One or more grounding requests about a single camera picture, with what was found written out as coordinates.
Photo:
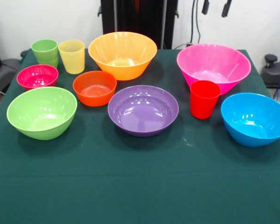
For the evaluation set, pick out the green cup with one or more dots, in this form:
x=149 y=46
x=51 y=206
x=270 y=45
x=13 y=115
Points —
x=44 y=50

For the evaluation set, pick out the small crimson bowl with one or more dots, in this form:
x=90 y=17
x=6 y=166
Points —
x=37 y=77

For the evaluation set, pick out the yellow cup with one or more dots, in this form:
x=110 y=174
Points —
x=72 y=58

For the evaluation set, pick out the purple bowl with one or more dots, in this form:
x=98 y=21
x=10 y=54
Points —
x=142 y=112

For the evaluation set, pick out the grey pedestal foot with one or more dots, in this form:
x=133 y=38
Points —
x=2 y=74
x=274 y=74

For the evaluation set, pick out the light green bowl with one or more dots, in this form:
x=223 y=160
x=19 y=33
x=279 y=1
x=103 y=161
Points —
x=42 y=114

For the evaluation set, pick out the small orange-red bowl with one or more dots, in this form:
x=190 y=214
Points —
x=94 y=91

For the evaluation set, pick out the red cup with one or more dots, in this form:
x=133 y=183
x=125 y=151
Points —
x=204 y=102

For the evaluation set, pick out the large pink bowl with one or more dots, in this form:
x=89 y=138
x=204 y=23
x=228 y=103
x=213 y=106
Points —
x=214 y=63

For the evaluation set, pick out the dark green tablecloth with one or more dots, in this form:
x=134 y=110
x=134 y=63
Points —
x=140 y=182

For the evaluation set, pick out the large orange bowl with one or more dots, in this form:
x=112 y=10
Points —
x=121 y=53

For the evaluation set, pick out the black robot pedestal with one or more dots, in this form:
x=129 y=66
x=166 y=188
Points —
x=135 y=16

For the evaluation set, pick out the blue bowl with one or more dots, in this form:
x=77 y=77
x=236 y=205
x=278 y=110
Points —
x=254 y=121

